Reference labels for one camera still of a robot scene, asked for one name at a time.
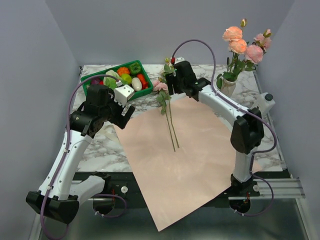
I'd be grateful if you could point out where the beige ribbon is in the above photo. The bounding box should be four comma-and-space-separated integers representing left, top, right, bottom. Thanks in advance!
98, 124, 120, 143

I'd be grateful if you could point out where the white rose stem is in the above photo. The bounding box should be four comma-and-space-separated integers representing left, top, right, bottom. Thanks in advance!
162, 58, 180, 148

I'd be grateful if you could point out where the pink flower bouquet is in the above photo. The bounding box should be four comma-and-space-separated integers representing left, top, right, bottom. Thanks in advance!
152, 77, 180, 152

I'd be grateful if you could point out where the peach rose stem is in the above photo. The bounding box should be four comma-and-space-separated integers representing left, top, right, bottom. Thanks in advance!
216, 18, 248, 90

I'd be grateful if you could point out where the pink wrapping paper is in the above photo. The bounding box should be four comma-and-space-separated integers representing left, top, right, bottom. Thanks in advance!
116, 97, 251, 231

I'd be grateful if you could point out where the pink rose stem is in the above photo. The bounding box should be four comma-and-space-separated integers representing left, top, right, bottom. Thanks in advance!
236, 28, 273, 72

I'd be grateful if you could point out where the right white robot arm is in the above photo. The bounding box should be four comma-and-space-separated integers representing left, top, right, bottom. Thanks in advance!
165, 57, 265, 196

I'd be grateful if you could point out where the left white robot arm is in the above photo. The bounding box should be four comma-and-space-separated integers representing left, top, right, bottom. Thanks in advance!
26, 84, 135, 224

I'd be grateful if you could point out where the white ceramic vase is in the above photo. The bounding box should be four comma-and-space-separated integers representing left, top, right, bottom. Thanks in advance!
220, 77, 238, 97

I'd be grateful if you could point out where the green lettuce toy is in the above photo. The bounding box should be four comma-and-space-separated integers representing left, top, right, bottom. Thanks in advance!
103, 70, 127, 90

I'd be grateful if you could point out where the purple onion toy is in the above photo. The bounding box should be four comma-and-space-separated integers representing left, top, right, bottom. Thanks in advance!
90, 78, 101, 85

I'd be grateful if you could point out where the lime green fruit toy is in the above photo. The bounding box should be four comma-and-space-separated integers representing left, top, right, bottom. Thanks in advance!
120, 73, 132, 85

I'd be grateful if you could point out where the red chili pepper toy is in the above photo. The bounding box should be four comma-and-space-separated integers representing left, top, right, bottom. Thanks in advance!
136, 73, 148, 90

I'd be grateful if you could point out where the white egg-shaped vegetable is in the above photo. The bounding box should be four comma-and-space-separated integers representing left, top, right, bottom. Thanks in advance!
131, 77, 143, 92

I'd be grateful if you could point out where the orange pumpkin toy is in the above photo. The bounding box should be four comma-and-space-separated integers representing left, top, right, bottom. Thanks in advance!
117, 66, 130, 77

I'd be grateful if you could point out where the green plastic tray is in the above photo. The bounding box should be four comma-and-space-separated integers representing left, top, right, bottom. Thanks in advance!
80, 60, 153, 101

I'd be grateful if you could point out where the green bell pepper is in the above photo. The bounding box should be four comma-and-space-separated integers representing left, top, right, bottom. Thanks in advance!
128, 61, 142, 75

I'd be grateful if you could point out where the white spray bottle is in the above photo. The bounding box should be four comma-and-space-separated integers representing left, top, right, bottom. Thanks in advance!
252, 92, 276, 118

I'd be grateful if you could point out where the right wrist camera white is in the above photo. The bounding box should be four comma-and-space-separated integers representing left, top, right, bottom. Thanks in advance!
171, 57, 185, 65

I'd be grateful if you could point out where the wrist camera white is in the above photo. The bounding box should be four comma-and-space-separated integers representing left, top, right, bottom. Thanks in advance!
171, 57, 185, 65
114, 84, 135, 107

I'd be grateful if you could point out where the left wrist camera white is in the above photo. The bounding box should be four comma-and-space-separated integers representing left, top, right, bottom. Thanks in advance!
114, 84, 135, 107

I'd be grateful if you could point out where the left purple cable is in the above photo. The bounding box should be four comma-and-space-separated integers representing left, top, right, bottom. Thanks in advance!
39, 76, 128, 240

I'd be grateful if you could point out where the purple cable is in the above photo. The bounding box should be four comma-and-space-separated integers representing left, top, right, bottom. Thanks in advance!
172, 39, 278, 217
39, 76, 128, 240

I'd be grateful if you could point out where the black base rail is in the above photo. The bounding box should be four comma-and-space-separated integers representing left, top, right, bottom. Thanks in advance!
72, 171, 291, 210

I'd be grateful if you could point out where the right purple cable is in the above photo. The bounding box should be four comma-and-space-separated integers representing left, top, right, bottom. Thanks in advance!
172, 39, 278, 217

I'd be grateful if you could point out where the aluminium frame rail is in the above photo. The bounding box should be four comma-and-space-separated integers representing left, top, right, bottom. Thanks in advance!
26, 175, 305, 240

